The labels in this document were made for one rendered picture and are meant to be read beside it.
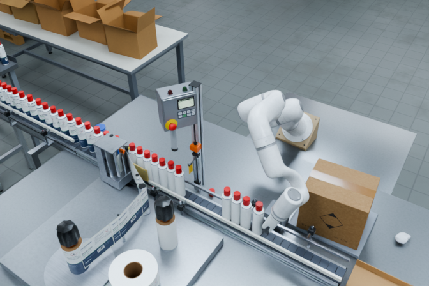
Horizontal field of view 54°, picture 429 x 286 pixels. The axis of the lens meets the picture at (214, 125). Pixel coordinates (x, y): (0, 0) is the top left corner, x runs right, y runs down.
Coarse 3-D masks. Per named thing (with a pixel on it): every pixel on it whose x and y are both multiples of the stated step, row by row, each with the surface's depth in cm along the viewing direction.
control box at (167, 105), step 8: (160, 88) 196; (168, 88) 196; (176, 88) 196; (160, 96) 191; (168, 96) 191; (176, 96) 192; (184, 96) 193; (160, 104) 193; (168, 104) 192; (176, 104) 194; (160, 112) 199; (168, 112) 194; (176, 112) 196; (160, 120) 204; (168, 120) 197; (176, 120) 199; (184, 120) 201; (192, 120) 203; (168, 128) 200; (176, 128) 202
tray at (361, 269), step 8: (360, 264) 194; (368, 264) 191; (352, 272) 192; (360, 272) 192; (368, 272) 192; (376, 272) 191; (384, 272) 188; (352, 280) 189; (360, 280) 189; (368, 280) 189; (376, 280) 189; (384, 280) 189; (392, 280) 188; (400, 280) 185
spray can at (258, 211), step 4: (256, 204) 191; (260, 204) 191; (256, 208) 192; (260, 208) 191; (256, 212) 193; (260, 212) 193; (256, 216) 194; (260, 216) 194; (256, 220) 196; (260, 220) 195; (252, 224) 201; (256, 224) 197; (260, 224) 197; (252, 228) 202; (256, 228) 199; (260, 228) 199; (256, 232) 201; (260, 232) 201
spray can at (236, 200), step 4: (236, 192) 197; (236, 196) 196; (240, 196) 198; (232, 200) 199; (236, 200) 198; (240, 200) 199; (232, 204) 200; (236, 204) 198; (240, 204) 199; (232, 208) 201; (236, 208) 200; (240, 208) 201; (232, 212) 203; (236, 212) 202; (240, 212) 203; (232, 216) 205; (236, 216) 204; (232, 220) 207; (236, 220) 205
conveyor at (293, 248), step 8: (88, 152) 252; (192, 200) 221; (200, 200) 221; (208, 208) 217; (216, 208) 216; (224, 224) 209; (240, 232) 205; (256, 240) 201; (272, 240) 201; (280, 240) 201; (272, 248) 197; (288, 248) 197; (296, 248) 197; (304, 248) 197; (288, 256) 194; (304, 256) 194; (312, 256) 194; (304, 264) 190; (320, 264) 190; (328, 264) 190; (320, 272) 187; (336, 272) 187; (344, 272) 187; (336, 280) 184
